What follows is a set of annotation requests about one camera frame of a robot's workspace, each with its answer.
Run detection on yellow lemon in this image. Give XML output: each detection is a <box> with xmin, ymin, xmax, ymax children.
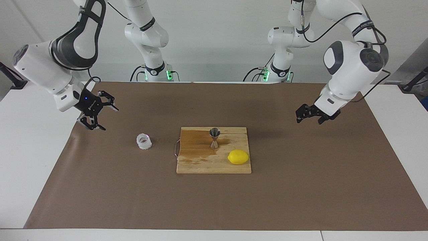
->
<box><xmin>227</xmin><ymin>149</ymin><xmax>250</xmax><ymax>165</ymax></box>

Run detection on steel cocktail jigger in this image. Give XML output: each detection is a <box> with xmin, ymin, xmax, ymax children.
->
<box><xmin>209</xmin><ymin>128</ymin><xmax>220</xmax><ymax>149</ymax></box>

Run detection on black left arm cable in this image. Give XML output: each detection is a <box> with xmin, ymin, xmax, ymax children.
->
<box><xmin>300</xmin><ymin>6</ymin><xmax>392</xmax><ymax>102</ymax></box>

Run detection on brown paper table mat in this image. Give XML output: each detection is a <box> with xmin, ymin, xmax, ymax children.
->
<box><xmin>23</xmin><ymin>82</ymin><xmax>428</xmax><ymax>231</ymax></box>

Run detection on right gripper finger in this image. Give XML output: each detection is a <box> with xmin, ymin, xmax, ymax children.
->
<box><xmin>97</xmin><ymin>90</ymin><xmax>119</xmax><ymax>112</ymax></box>
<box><xmin>77</xmin><ymin>115</ymin><xmax>107</xmax><ymax>131</ymax></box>

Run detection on black right base cables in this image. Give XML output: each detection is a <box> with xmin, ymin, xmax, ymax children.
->
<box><xmin>129</xmin><ymin>65</ymin><xmax>148</xmax><ymax>82</ymax></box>

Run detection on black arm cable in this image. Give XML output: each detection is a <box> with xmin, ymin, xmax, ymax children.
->
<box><xmin>300</xmin><ymin>6</ymin><xmax>392</xmax><ymax>102</ymax></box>
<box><xmin>82</xmin><ymin>0</ymin><xmax>131</xmax><ymax>92</ymax></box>

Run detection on wooden cutting board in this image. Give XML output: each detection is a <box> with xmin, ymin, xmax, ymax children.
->
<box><xmin>174</xmin><ymin>127</ymin><xmax>252</xmax><ymax>174</ymax></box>

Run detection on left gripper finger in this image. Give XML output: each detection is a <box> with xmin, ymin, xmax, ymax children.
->
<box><xmin>296</xmin><ymin>103</ymin><xmax>315</xmax><ymax>124</ymax></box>
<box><xmin>317</xmin><ymin>109</ymin><xmax>341</xmax><ymax>125</ymax></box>

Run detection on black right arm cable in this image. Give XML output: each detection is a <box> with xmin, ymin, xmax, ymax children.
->
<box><xmin>82</xmin><ymin>0</ymin><xmax>131</xmax><ymax>92</ymax></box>

